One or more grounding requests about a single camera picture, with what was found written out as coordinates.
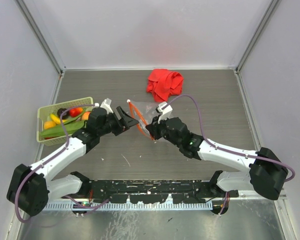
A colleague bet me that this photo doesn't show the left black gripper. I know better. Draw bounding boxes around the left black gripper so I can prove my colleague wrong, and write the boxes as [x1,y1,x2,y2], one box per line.
[97,106,138,137]

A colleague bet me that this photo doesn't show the clear zip top bag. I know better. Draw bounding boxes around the clear zip top bag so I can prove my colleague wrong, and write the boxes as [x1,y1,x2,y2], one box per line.
[127,99,167,142]

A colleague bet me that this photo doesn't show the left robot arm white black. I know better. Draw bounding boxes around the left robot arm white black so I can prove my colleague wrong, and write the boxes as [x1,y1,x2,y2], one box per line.
[6,106,139,218]

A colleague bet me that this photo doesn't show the red strawberry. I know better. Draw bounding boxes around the red strawberry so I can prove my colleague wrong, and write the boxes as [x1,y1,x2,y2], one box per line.
[68,107,84,118]

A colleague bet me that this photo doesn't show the yellow orange fruit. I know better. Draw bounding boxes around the yellow orange fruit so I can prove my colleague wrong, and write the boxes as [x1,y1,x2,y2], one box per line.
[43,121,57,130]

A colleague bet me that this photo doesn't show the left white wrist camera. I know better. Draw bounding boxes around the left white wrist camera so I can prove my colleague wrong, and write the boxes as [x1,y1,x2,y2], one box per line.
[94,98,113,114]

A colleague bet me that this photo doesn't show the yellow banana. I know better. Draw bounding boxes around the yellow banana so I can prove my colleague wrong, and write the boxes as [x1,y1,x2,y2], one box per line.
[49,113,67,125]

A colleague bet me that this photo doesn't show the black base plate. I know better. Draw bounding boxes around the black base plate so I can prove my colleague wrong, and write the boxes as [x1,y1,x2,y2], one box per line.
[61,179,240,205]

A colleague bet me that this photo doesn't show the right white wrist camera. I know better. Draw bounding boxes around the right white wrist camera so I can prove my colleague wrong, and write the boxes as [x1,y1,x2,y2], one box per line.
[156,101,173,123]

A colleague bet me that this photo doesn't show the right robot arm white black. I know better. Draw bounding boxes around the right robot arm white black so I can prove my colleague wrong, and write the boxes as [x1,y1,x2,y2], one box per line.
[145,117,288,201]

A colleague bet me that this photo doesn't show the green plastic basket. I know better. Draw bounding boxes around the green plastic basket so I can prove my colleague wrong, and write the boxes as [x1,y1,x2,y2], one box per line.
[36,97,94,146]

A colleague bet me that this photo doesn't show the dark purple plum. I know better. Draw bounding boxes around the dark purple plum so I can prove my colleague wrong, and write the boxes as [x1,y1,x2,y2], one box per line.
[57,108,70,120]

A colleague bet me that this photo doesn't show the orange peach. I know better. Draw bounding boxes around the orange peach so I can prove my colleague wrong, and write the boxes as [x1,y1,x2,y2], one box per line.
[81,111,91,121]

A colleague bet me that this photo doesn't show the slotted cable duct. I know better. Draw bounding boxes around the slotted cable duct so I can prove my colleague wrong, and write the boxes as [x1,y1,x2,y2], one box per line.
[43,200,213,211]

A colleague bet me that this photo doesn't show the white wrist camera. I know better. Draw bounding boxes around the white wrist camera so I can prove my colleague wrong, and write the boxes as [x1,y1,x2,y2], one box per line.
[94,98,113,114]
[156,101,173,123]

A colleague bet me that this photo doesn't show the red crumpled cloth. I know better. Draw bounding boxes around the red crumpled cloth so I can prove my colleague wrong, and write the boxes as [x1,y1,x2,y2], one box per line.
[146,68,184,103]

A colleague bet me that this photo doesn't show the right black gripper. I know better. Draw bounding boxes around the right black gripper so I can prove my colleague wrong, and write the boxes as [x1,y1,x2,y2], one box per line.
[145,114,182,148]

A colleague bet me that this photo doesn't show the green leafy vegetable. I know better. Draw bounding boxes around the green leafy vegetable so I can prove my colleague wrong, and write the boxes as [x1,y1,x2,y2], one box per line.
[38,106,92,140]

